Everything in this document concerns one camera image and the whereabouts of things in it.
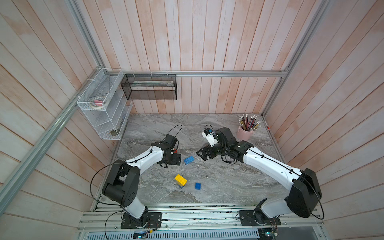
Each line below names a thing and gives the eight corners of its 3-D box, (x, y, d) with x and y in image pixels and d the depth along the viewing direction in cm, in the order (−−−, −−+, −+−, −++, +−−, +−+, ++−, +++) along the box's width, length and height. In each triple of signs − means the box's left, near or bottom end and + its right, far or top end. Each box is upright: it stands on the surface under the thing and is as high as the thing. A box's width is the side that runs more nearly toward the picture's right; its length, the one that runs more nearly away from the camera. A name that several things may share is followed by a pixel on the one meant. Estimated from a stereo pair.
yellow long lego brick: (175, 184, 87) (174, 178, 80) (178, 179, 89) (177, 173, 81) (184, 190, 85) (183, 185, 77) (187, 186, 86) (187, 180, 79)
